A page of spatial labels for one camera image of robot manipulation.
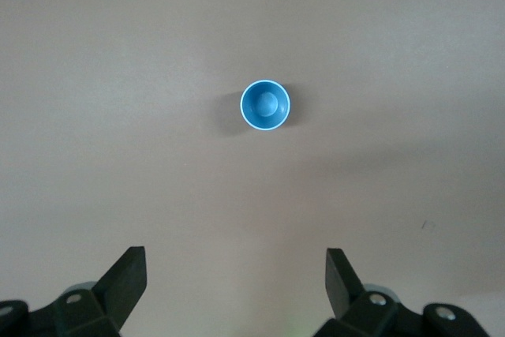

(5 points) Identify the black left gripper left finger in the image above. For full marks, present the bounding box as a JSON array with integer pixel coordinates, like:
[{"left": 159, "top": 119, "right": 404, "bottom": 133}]
[{"left": 0, "top": 245, "right": 148, "bottom": 337}]

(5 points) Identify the brown paper table cover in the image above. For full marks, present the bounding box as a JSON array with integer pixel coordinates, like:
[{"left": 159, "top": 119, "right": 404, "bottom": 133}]
[{"left": 0, "top": 0, "right": 505, "bottom": 337}]

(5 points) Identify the blue plastic cup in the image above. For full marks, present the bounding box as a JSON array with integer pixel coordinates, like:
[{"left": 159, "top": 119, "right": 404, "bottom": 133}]
[{"left": 239, "top": 80, "right": 293, "bottom": 131}]

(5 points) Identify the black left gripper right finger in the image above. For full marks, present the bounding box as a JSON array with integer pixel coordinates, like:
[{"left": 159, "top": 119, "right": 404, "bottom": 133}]
[{"left": 307, "top": 248, "right": 490, "bottom": 337}]

